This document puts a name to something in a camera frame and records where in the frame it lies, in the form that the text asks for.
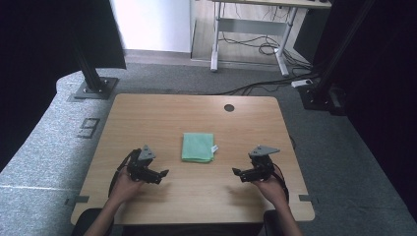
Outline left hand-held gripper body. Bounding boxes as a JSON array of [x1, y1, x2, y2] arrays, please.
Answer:
[[127, 145, 157, 183]]

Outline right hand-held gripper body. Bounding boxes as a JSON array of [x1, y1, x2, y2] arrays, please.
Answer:
[[248, 145, 281, 181]]

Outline green terry towel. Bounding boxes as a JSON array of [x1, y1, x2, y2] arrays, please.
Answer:
[[181, 132, 219, 164]]

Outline person's right hand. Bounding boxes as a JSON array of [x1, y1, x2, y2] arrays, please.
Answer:
[[253, 166, 289, 207]]

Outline person's left hand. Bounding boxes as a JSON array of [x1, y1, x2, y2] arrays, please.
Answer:
[[108, 166, 146, 206]]

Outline grey tape strip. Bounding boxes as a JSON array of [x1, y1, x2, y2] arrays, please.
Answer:
[[298, 194, 320, 203], [64, 195, 90, 207]]

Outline person's dark clothed lap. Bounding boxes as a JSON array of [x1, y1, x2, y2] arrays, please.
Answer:
[[71, 207, 298, 236]]

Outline black metal stand dark base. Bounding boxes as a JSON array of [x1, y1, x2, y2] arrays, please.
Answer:
[[297, 0, 378, 116]]

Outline white power strip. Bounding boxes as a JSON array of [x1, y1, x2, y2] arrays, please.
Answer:
[[290, 78, 315, 89]]

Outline black metal stand square base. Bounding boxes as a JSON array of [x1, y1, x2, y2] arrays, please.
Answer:
[[72, 42, 120, 100]]

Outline dark curtain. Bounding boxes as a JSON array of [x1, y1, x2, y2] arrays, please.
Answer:
[[0, 0, 127, 173], [311, 0, 417, 221]]

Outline white partition panel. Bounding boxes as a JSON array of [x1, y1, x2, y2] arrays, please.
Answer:
[[109, 0, 197, 54]]

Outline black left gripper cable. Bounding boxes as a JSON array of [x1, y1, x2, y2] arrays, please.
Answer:
[[107, 148, 142, 199]]

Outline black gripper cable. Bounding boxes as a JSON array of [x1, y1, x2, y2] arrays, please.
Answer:
[[270, 162, 290, 203], [107, 148, 142, 199]]

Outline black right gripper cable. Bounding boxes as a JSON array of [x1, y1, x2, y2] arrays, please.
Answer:
[[270, 162, 290, 203]]

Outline long black floor cable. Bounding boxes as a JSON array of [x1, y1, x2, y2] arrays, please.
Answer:
[[209, 73, 320, 96]]

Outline tangled black floor cables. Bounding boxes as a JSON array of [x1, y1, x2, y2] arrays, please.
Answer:
[[218, 32, 314, 71]]

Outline white metal frame desk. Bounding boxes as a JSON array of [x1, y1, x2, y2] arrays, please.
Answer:
[[209, 0, 332, 78]]

